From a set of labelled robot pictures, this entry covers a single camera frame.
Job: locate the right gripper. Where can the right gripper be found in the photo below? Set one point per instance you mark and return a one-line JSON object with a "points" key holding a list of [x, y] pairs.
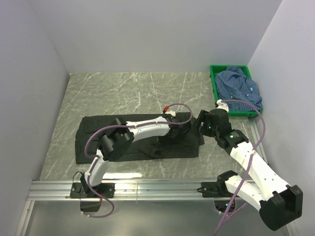
{"points": [[204, 117]]}

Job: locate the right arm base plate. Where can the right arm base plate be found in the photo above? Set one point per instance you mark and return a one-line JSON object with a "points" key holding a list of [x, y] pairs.
{"points": [[216, 189]]}

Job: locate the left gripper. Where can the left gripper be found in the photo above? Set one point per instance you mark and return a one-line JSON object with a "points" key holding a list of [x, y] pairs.
{"points": [[163, 139]]}

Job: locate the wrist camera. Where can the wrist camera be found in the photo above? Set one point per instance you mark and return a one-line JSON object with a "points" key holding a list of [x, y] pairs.
{"points": [[222, 105], [168, 111]]}

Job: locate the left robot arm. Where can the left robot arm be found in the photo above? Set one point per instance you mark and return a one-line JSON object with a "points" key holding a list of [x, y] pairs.
{"points": [[111, 143]]}

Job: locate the aluminium mounting rail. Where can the aluminium mounting rail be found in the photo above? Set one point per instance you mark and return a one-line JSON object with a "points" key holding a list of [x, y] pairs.
{"points": [[152, 198]]}

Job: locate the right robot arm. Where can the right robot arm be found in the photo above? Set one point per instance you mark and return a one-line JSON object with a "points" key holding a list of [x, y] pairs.
{"points": [[277, 202]]}

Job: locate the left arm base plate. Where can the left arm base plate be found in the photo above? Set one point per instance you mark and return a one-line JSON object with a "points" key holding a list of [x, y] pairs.
{"points": [[89, 201]]}

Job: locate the blue checked long sleeve shirt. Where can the blue checked long sleeve shirt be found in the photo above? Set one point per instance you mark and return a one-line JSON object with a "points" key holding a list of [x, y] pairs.
{"points": [[233, 84]]}

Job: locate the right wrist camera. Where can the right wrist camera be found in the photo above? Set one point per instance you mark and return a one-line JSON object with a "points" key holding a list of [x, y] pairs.
{"points": [[222, 105]]}

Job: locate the green plastic bin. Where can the green plastic bin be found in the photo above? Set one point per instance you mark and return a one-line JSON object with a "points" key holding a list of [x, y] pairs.
{"points": [[214, 70]]}

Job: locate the black pinstripe long sleeve shirt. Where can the black pinstripe long sleeve shirt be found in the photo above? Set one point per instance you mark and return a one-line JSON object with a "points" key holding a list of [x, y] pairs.
{"points": [[145, 149]]}

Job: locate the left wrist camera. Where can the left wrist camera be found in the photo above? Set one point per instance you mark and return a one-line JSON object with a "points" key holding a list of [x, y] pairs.
{"points": [[168, 111]]}

